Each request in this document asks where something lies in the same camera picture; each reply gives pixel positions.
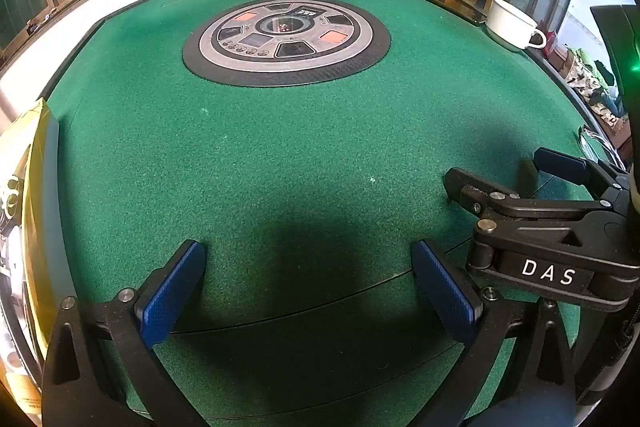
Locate cardboard box with yellow tape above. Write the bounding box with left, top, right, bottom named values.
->
left=0, top=99, right=63, bottom=423

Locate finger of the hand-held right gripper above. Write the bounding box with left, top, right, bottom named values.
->
left=534, top=147, right=630, bottom=198
left=444, top=166, right=632, bottom=254

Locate pile of clothes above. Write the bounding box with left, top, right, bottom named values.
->
left=545, top=32, right=631, bottom=148

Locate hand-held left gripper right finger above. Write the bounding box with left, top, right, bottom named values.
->
left=410, top=239, right=578, bottom=427

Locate white cup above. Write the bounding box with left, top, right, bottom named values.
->
left=486, top=0, right=548, bottom=52

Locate round table control panel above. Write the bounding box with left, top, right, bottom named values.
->
left=182, top=0, right=391, bottom=86

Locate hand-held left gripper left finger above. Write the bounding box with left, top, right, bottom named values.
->
left=41, top=239, right=207, bottom=427

